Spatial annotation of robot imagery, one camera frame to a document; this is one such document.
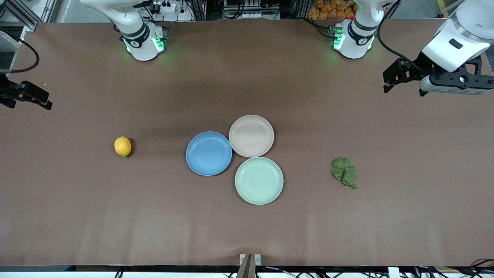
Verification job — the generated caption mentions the aluminium frame profile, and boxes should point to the aluminium frame profile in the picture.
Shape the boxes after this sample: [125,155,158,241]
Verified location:
[0,0,58,32]

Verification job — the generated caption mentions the green lettuce leaf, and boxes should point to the green lettuce leaf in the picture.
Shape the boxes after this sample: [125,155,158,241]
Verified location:
[330,156,358,190]

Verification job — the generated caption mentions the black base cables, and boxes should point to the black base cables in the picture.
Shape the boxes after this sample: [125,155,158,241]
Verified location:
[303,16,337,39]

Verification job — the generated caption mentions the black table edge rail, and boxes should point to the black table edge rail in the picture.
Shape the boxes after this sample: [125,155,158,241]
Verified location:
[0,265,494,273]

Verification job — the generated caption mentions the light green plate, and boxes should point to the light green plate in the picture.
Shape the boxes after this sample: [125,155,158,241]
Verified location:
[235,156,284,205]

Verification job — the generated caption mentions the beige pink plate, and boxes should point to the beige pink plate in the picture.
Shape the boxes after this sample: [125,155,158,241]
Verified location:
[228,115,275,158]

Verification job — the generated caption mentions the white power strip black plugs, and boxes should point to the white power strip black plugs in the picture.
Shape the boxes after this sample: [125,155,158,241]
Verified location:
[149,0,179,14]

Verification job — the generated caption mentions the yellow lemon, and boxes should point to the yellow lemon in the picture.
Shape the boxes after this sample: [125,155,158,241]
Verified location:
[114,136,132,158]

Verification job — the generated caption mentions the metal bracket plate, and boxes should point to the metal bracket plate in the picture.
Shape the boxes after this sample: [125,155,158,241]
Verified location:
[239,254,262,267]

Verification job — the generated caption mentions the bag of orange fruit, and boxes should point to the bag of orange fruit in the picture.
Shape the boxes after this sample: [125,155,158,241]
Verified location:
[308,0,357,21]

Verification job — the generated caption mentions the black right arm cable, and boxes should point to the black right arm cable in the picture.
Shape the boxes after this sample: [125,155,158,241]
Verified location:
[0,37,41,74]

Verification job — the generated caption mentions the blue plate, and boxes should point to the blue plate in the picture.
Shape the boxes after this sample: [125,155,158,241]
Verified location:
[186,131,233,176]

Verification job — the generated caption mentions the grey camera support pole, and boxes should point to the grey camera support pole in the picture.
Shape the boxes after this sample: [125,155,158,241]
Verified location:
[236,254,253,278]

